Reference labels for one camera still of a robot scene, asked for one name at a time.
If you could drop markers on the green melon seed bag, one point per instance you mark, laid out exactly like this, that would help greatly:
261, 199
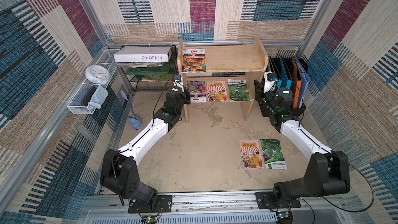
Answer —
272, 154
238, 90

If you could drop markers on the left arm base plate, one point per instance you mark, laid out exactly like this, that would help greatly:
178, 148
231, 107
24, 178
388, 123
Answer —
159, 204

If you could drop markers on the black file holder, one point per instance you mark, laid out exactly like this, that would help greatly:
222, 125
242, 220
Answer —
280, 101

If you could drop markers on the white round clock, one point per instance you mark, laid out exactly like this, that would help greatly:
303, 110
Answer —
97, 74

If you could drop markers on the orange binder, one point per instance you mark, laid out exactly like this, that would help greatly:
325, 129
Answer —
297, 83

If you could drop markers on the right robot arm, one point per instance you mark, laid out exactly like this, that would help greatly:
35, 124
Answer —
327, 171

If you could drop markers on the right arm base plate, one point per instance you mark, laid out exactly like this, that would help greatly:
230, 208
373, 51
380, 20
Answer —
267, 200

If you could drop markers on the orange marigold seed bag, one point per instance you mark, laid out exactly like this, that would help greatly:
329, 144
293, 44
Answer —
193, 60

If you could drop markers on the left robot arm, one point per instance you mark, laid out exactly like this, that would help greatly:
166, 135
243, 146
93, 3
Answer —
119, 172

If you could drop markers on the dark pouch in basket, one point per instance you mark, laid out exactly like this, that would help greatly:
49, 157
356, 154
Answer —
84, 97

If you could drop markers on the wooden two-tier shelf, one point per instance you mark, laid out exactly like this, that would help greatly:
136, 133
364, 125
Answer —
233, 61

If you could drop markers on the green book on rack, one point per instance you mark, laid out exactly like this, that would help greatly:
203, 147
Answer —
143, 71

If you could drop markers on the lower pink shop seed bag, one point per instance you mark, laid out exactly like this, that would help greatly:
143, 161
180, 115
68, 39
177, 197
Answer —
216, 91

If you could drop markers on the blue binder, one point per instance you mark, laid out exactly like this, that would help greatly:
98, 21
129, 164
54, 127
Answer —
304, 78

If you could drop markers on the teal binder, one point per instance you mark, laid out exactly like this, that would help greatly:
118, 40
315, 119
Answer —
285, 74
277, 69

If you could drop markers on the pink flower shop seed bag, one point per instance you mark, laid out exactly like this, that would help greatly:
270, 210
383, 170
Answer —
251, 155

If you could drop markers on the white folio box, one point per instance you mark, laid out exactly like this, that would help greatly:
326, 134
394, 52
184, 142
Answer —
132, 54

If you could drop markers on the purple flower seed bag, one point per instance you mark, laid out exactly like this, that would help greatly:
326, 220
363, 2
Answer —
197, 91

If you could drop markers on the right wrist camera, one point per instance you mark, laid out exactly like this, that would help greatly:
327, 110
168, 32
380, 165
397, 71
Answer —
270, 81

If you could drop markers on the light blue cloth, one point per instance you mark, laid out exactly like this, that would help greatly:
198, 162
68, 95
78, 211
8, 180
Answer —
98, 98

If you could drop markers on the white wire basket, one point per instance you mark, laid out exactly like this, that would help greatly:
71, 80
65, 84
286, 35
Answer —
105, 59

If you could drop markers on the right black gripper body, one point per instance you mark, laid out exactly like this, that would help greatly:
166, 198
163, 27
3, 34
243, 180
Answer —
261, 98

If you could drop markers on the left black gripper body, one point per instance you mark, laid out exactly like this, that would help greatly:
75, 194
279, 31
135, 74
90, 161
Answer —
187, 100

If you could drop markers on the black wire rack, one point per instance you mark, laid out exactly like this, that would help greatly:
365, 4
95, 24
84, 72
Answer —
154, 82

